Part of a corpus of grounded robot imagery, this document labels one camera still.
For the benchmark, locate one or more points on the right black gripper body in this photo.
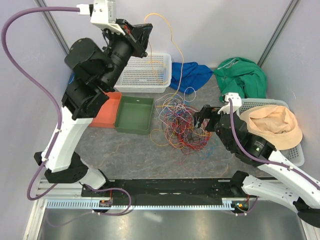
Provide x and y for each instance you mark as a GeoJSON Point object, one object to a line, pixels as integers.
{"type": "Point", "coordinates": [209, 112]}

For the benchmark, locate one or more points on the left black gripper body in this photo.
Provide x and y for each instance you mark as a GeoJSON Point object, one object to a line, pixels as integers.
{"type": "Point", "coordinates": [136, 46]}

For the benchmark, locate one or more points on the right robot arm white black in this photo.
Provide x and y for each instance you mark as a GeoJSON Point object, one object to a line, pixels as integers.
{"type": "Point", "coordinates": [300, 193]}

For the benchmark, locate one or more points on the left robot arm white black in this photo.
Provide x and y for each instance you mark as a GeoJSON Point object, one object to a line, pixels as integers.
{"type": "Point", "coordinates": [96, 71]}

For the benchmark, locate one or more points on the bright blue cloth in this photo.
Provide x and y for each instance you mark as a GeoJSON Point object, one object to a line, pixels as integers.
{"type": "Point", "coordinates": [191, 76]}

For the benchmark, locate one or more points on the white perforated basket rear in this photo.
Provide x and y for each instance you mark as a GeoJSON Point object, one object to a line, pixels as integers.
{"type": "Point", "coordinates": [151, 74]}

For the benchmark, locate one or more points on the white perforated basket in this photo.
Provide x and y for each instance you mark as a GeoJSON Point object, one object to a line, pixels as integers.
{"type": "Point", "coordinates": [151, 74]}
{"type": "Point", "coordinates": [295, 154]}

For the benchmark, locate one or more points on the green garment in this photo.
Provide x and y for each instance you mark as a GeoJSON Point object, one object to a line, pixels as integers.
{"type": "Point", "coordinates": [242, 76]}

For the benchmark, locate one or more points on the peach bucket hat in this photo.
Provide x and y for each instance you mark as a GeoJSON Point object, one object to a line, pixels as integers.
{"type": "Point", "coordinates": [275, 123]}

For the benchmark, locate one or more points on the green plastic tray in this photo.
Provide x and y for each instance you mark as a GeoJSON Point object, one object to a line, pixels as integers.
{"type": "Point", "coordinates": [134, 115]}

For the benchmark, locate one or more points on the orange plastic tray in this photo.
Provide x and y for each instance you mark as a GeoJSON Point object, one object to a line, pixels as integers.
{"type": "Point", "coordinates": [106, 116]}

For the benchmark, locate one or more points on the white perforated basket right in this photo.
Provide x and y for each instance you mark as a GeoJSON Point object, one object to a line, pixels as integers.
{"type": "Point", "coordinates": [295, 154]}

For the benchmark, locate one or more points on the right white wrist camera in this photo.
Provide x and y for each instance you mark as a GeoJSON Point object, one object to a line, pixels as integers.
{"type": "Point", "coordinates": [233, 103]}

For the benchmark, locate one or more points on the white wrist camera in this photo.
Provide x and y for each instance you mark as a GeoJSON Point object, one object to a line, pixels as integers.
{"type": "Point", "coordinates": [233, 103]}
{"type": "Point", "coordinates": [102, 14]}

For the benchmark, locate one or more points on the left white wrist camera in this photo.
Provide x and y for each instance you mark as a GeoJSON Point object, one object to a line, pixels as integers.
{"type": "Point", "coordinates": [102, 14]}

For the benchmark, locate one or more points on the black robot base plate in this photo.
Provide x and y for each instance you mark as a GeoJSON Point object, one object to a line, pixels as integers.
{"type": "Point", "coordinates": [179, 190]}

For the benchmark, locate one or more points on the slotted cable duct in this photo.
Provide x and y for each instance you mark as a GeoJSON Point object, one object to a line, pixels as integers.
{"type": "Point", "coordinates": [90, 204]}

